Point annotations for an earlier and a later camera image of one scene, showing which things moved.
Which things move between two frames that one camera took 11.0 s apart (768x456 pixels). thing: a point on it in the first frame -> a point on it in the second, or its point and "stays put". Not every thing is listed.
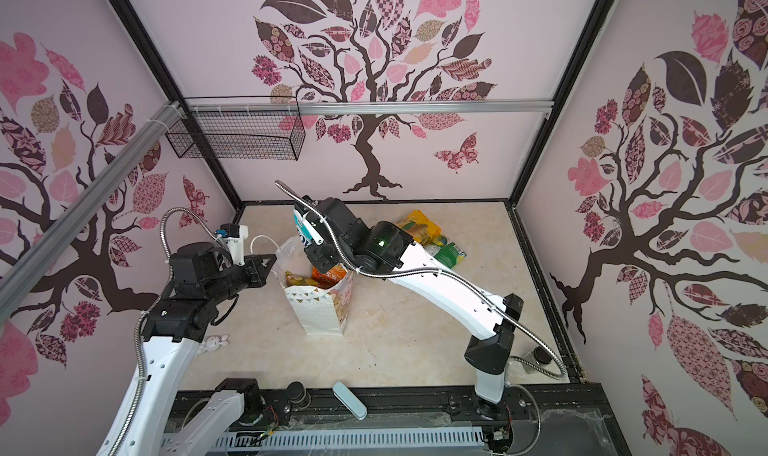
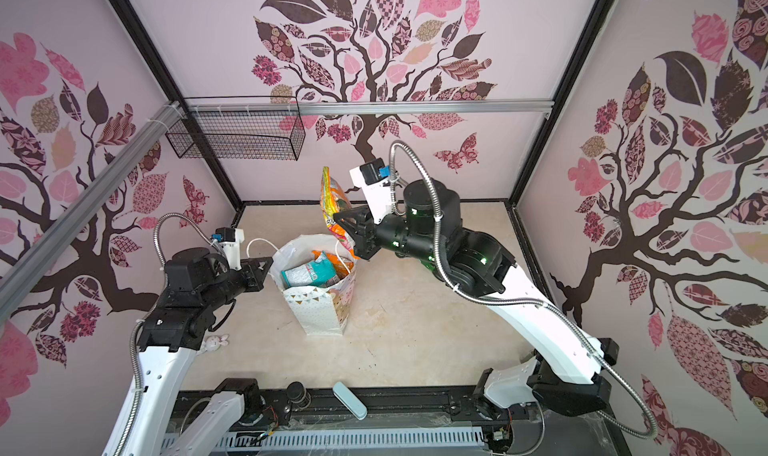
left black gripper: (259, 273) stays put
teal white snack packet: (302, 227) -> (317, 273)
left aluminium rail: (21, 277) stays put
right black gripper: (315, 254) -> (362, 216)
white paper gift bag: (320, 310) stays put
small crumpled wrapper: (212, 343) stays put
